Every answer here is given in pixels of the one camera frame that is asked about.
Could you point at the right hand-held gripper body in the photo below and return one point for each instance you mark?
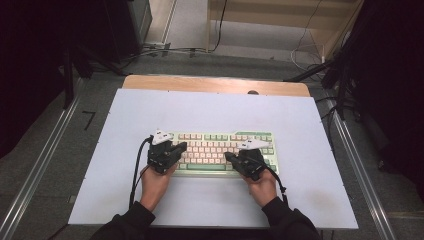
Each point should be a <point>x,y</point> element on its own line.
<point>251,165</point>

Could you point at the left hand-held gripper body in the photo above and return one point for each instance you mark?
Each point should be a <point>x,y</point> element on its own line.
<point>160,156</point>

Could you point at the green and pink keyboard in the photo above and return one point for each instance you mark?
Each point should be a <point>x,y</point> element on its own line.
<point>208,153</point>

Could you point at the person's right hand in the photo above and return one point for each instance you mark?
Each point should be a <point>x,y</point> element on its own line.
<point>262,190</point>

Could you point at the person's left hand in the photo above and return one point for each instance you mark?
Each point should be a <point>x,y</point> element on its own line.
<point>153,188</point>

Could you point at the white table board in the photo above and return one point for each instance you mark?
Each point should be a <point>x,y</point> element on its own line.
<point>206,110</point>

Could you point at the wooden table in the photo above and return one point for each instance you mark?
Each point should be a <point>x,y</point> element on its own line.
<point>186,82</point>

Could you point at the dark round table grommet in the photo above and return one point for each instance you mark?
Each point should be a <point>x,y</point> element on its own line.
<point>252,92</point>

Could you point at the dark cabinet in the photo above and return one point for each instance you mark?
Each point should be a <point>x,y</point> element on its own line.
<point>128,26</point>

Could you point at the light wooden shelf unit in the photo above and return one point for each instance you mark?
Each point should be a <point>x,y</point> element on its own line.
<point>266,15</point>

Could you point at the aluminium floor rail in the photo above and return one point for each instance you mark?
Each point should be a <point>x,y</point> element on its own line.
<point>36,170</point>
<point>366,186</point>

